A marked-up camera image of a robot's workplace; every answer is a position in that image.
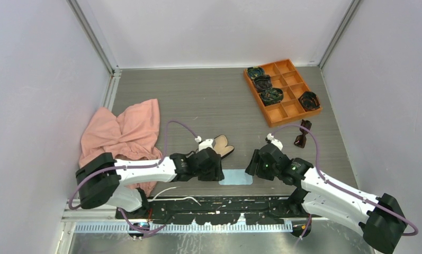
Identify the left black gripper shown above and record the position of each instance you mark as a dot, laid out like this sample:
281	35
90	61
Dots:
216	175

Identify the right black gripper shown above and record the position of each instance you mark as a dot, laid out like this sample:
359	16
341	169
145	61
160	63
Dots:
251	169

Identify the light blue cleaning cloth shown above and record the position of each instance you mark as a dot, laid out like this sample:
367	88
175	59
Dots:
235	177

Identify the black glasses case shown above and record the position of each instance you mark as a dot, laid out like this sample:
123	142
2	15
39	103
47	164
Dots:
222	147

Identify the brown tortoise sunglasses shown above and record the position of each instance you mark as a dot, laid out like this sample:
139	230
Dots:
301	139

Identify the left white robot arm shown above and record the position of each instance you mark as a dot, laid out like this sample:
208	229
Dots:
106	180

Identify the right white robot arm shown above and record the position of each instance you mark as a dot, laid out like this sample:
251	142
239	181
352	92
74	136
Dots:
319	194

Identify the rolled dark belt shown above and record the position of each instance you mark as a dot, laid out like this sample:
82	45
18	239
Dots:
254	72
271	96
262	83
309	101

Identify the rolled dark belt right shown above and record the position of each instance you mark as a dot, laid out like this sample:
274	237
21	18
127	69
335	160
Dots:
309	101

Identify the pink cloth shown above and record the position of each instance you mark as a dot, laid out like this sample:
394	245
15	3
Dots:
132	135

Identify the rolled dark belt top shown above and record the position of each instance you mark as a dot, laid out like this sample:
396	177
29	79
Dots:
254	72

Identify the orange compartment tray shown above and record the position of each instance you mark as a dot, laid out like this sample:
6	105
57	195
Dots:
284	75

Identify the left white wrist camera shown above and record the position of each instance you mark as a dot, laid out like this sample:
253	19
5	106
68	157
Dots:
204	143

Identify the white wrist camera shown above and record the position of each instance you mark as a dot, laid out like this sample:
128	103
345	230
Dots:
270	139
204	143

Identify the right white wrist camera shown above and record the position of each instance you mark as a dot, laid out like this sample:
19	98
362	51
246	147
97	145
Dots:
270	139

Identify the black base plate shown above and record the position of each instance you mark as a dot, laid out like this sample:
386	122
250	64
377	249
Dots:
219	210

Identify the slotted cable duct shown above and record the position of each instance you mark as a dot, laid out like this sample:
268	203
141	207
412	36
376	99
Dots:
122	227

